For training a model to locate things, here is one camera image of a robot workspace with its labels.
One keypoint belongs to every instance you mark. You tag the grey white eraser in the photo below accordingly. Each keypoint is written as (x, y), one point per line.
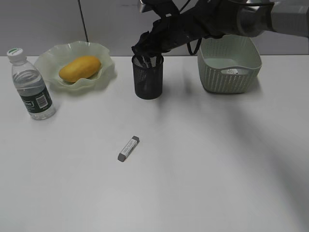
(128, 148)

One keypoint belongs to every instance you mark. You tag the waste paper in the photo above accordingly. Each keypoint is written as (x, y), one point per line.
(230, 71)

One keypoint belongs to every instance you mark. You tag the black mesh pen holder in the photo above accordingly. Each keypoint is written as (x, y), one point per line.
(148, 82)

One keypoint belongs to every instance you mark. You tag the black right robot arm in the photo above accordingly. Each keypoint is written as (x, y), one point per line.
(217, 18)

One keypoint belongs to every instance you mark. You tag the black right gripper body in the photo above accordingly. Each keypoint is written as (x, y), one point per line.
(168, 33)

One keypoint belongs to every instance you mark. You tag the yellow mango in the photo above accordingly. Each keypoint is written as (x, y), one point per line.
(82, 67)

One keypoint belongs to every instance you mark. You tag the pale green woven basket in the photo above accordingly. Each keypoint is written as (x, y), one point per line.
(228, 52)

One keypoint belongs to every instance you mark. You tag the black marker pen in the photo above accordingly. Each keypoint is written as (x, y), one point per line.
(140, 60)
(158, 60)
(147, 62)

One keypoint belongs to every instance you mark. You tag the clear water bottle green label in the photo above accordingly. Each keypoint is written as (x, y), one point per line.
(30, 86)

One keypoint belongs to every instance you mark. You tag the pale green wavy plate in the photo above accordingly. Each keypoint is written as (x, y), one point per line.
(50, 63)

